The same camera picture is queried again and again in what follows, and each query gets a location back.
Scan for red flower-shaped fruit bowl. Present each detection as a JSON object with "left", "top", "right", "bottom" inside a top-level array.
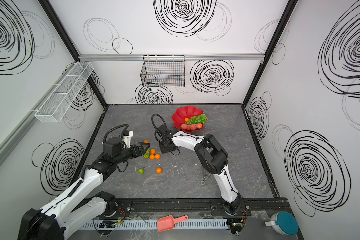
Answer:
[{"left": 172, "top": 106, "right": 205, "bottom": 133}]

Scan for green fake grape bunch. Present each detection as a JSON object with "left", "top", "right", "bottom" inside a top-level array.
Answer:
[{"left": 186, "top": 114, "right": 208, "bottom": 125}]

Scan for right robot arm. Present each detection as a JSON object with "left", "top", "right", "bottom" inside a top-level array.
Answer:
[{"left": 155, "top": 125, "right": 245, "bottom": 216}]

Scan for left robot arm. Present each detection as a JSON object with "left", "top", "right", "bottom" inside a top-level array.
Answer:
[{"left": 18, "top": 130, "right": 150, "bottom": 240}]

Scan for green fruit front left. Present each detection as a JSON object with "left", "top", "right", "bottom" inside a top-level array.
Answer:
[{"left": 138, "top": 168, "right": 145, "bottom": 175}]

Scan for metal kitchen tongs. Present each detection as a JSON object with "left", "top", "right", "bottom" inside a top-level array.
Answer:
[{"left": 200, "top": 170, "right": 211, "bottom": 186}]

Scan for pink plastic scoop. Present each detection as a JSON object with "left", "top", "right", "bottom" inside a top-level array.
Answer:
[{"left": 157, "top": 215, "right": 189, "bottom": 232}]

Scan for teal and white container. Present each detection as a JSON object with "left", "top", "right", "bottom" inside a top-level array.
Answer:
[{"left": 265, "top": 212, "right": 299, "bottom": 236}]

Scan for white slotted cable duct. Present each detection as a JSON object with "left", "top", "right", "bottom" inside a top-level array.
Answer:
[{"left": 79, "top": 219, "right": 229, "bottom": 231}]

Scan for white wire shelf basket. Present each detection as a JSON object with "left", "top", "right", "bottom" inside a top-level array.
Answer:
[{"left": 35, "top": 62, "right": 94, "bottom": 123}]

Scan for black wire basket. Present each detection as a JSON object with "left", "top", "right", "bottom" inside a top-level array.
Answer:
[{"left": 140, "top": 55, "right": 186, "bottom": 88}]

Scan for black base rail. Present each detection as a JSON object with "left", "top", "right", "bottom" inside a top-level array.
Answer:
[{"left": 49, "top": 197, "right": 292, "bottom": 217}]

